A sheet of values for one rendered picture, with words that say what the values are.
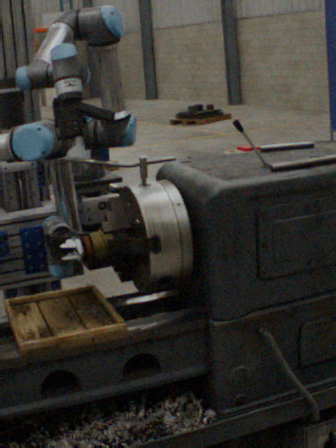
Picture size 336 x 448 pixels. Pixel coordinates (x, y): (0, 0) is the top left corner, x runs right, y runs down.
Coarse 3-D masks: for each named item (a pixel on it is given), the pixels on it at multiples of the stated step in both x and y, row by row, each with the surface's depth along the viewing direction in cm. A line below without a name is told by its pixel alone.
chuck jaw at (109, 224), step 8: (112, 200) 190; (120, 200) 190; (112, 208) 189; (120, 208) 189; (112, 216) 188; (120, 216) 188; (104, 224) 186; (112, 224) 186; (120, 224) 187; (128, 224) 188; (104, 232) 185; (112, 232) 187; (120, 232) 189
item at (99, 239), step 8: (96, 232) 183; (80, 240) 182; (88, 240) 181; (96, 240) 181; (104, 240) 181; (88, 248) 180; (96, 248) 180; (104, 248) 181; (88, 256) 180; (96, 256) 181; (104, 256) 182
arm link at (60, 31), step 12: (72, 12) 214; (60, 24) 210; (72, 24) 213; (48, 36) 205; (60, 36) 205; (72, 36) 212; (48, 48) 197; (36, 60) 190; (48, 60) 192; (24, 72) 186; (36, 72) 185; (24, 84) 187; (36, 84) 187; (48, 84) 186
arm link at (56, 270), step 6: (48, 252) 207; (54, 264) 206; (60, 264) 206; (66, 264) 206; (54, 270) 207; (60, 270) 206; (66, 270) 207; (72, 270) 210; (54, 276) 208; (60, 276) 207
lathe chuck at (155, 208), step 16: (128, 192) 184; (144, 192) 180; (160, 192) 180; (128, 208) 187; (144, 208) 175; (160, 208) 176; (144, 224) 174; (160, 224) 174; (176, 224) 176; (160, 240) 174; (176, 240) 175; (144, 256) 179; (160, 256) 175; (176, 256) 176; (144, 272) 182; (160, 272) 177; (176, 272) 179; (144, 288) 184; (160, 288) 184
